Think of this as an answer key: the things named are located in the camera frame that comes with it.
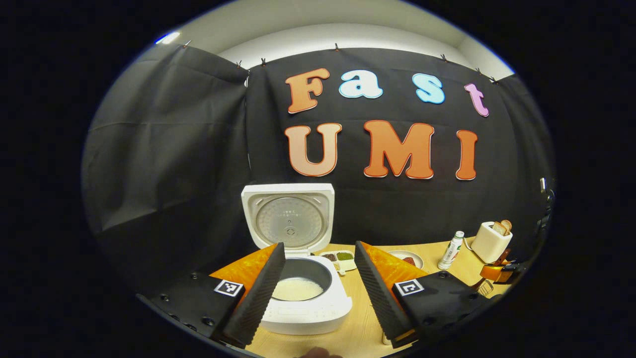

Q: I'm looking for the white drink bottle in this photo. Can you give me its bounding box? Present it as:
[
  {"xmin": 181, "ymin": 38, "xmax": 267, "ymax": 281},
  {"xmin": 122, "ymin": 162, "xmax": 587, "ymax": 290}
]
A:
[{"xmin": 437, "ymin": 231, "xmax": 465, "ymax": 270}]

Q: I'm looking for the white rice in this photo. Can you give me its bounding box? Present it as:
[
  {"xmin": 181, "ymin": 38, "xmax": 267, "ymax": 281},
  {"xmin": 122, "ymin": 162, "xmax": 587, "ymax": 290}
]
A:
[{"xmin": 272, "ymin": 277, "xmax": 324, "ymax": 302}]

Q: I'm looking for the white toaster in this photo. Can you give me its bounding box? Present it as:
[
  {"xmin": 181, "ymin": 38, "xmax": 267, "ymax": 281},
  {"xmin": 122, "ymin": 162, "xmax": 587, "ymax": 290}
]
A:
[{"xmin": 471, "ymin": 221, "xmax": 513, "ymax": 264}]

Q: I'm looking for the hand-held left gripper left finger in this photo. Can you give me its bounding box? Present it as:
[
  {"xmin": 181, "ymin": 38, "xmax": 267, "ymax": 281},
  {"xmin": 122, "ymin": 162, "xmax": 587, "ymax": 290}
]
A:
[{"xmin": 137, "ymin": 242, "xmax": 287, "ymax": 350}]

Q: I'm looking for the black backdrop cloth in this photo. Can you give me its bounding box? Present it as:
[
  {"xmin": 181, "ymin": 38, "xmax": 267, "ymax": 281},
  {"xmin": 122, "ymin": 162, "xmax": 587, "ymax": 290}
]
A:
[{"xmin": 82, "ymin": 42, "xmax": 556, "ymax": 299}]

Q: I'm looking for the white rice cooker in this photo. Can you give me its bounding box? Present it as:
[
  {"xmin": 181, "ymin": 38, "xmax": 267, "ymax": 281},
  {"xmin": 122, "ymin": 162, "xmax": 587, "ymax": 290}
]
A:
[{"xmin": 241, "ymin": 183, "xmax": 353, "ymax": 335}]

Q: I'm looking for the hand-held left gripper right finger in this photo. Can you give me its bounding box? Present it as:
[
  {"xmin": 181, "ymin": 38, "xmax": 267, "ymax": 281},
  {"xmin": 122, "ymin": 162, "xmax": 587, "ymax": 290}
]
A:
[{"xmin": 354, "ymin": 241, "xmax": 502, "ymax": 350}]

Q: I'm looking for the white plate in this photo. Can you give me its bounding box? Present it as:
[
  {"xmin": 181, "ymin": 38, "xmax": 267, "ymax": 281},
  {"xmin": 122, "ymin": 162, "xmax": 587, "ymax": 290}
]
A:
[{"xmin": 388, "ymin": 250, "xmax": 424, "ymax": 270}]

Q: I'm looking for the white divided dish of beans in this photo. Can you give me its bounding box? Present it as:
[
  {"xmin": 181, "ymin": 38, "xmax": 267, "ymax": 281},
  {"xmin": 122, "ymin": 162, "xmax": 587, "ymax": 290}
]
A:
[{"xmin": 319, "ymin": 250, "xmax": 357, "ymax": 275}]

